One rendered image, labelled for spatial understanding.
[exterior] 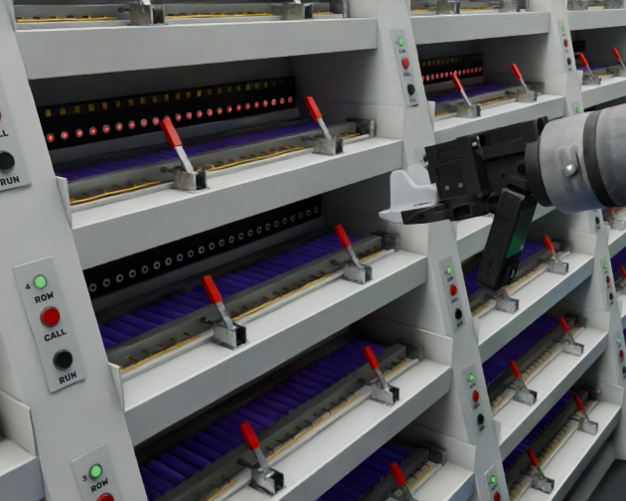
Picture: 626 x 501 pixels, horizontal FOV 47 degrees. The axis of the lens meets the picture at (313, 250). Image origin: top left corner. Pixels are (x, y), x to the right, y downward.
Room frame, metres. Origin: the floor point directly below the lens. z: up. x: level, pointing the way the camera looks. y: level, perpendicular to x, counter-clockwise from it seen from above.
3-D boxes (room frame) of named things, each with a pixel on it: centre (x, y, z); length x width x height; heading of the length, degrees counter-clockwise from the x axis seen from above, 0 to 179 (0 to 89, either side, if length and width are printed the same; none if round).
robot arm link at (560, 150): (0.67, -0.26, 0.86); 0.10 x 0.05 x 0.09; 138
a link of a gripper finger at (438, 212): (0.75, -0.14, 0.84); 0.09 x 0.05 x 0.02; 48
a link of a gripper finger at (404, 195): (0.79, -0.11, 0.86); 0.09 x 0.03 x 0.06; 48
